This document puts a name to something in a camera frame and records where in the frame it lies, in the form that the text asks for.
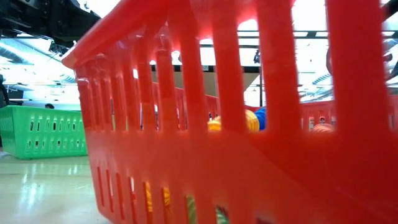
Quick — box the green plastic basket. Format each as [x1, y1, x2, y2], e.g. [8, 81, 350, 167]
[0, 105, 88, 161]

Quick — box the yellow patterned ball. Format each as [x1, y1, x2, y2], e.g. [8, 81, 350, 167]
[207, 108, 261, 133]

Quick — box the blue ball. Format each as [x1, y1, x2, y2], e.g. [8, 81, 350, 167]
[254, 107, 268, 131]

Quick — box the red-orange coil wristband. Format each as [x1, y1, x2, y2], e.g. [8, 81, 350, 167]
[312, 123, 336, 133]

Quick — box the green coil wristband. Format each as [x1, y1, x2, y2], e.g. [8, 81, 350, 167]
[185, 194, 230, 224]

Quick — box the red plastic basket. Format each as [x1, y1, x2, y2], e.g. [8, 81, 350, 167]
[61, 0, 398, 224]

